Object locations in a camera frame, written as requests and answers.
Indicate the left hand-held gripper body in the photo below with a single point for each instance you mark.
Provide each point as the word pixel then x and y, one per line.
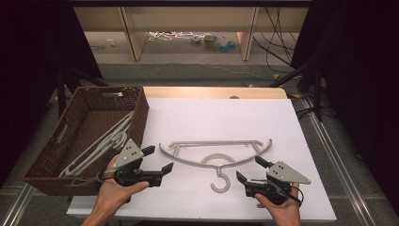
pixel 129 155

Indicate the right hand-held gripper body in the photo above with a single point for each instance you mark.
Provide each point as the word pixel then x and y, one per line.
pixel 282 174

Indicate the grey plastic clothes hanger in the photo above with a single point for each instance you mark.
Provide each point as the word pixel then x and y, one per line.
pixel 219 142
pixel 120 125
pixel 94 153

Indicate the brown wicker basket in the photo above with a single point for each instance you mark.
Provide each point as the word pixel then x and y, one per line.
pixel 91 125

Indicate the person's right hand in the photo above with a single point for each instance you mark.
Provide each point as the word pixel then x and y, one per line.
pixel 282 208

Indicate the person's left hand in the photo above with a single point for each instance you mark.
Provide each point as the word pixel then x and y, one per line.
pixel 113 193

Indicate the white table mat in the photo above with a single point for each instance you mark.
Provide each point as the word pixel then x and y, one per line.
pixel 219 116

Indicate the black metal stand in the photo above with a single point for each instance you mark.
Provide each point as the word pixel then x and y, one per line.
pixel 67 81
pixel 315 88

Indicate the dark curtain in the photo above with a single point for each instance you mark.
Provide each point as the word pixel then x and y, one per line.
pixel 31 78
pixel 360 78

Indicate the colourful toys on floor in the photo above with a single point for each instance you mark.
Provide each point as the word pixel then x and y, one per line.
pixel 216 43

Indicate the light wooden shelf unit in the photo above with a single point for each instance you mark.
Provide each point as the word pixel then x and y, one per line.
pixel 188 19

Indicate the aluminium floor rail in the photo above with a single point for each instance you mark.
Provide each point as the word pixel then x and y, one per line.
pixel 342 169
pixel 17 205

